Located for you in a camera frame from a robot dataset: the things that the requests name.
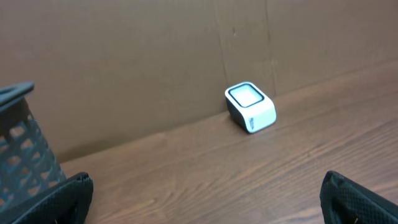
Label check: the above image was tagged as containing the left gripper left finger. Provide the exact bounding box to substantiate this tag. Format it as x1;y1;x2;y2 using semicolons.
1;172;93;224

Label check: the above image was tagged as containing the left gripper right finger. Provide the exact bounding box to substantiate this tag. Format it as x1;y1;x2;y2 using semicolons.
320;170;397;224

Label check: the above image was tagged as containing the white barcode scanner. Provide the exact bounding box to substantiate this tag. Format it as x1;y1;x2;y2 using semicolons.
224;82;277;134

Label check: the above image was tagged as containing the grey plastic mesh basket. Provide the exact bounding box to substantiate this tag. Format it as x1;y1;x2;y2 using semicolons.
1;82;66;213

